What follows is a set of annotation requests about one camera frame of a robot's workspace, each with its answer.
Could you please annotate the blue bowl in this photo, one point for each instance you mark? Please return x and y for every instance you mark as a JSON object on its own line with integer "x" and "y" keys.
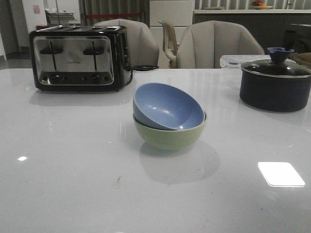
{"x": 165, "y": 107}

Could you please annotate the green bowl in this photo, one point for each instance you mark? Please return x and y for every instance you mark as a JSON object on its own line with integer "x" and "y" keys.
{"x": 170, "y": 140}

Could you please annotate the beige armchair left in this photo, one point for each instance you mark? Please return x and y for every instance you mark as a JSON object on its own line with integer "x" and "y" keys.
{"x": 142, "y": 46}

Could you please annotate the beige armchair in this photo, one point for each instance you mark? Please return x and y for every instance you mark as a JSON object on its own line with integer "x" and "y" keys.
{"x": 142, "y": 46}
{"x": 203, "y": 44}

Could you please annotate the cream plastic chair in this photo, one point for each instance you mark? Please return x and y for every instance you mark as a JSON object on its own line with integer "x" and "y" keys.
{"x": 169, "y": 47}

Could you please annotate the beige armchair right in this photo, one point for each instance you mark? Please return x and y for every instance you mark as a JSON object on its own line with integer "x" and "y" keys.
{"x": 203, "y": 44}

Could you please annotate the clear plastic container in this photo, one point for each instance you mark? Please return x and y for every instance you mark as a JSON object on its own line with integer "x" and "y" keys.
{"x": 235, "y": 61}

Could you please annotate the white cabinet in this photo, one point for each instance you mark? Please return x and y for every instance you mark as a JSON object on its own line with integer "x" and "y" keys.
{"x": 177, "y": 12}

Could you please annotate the black silver four-slot toaster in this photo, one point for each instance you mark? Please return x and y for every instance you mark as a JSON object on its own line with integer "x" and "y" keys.
{"x": 80, "y": 58}

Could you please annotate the red barrier belt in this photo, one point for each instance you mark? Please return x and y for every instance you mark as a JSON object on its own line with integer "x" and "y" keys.
{"x": 138, "y": 14}

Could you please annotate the dark blue pot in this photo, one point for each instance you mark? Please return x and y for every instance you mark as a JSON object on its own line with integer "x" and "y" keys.
{"x": 275, "y": 93}

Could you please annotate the glass pot lid blue knob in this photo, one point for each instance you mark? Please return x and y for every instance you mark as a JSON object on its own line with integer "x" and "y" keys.
{"x": 277, "y": 66}

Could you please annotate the metal cart in hallway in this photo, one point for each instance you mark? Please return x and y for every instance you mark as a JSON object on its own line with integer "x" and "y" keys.
{"x": 59, "y": 18}

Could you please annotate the red trash bin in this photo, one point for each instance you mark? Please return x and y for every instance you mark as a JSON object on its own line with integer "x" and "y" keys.
{"x": 40, "y": 27}

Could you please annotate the fruit bowl on counter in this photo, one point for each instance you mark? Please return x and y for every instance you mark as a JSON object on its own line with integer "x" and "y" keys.
{"x": 259, "y": 5}

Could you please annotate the dark counter unit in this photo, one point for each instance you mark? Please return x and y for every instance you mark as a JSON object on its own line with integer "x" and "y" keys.
{"x": 271, "y": 28}

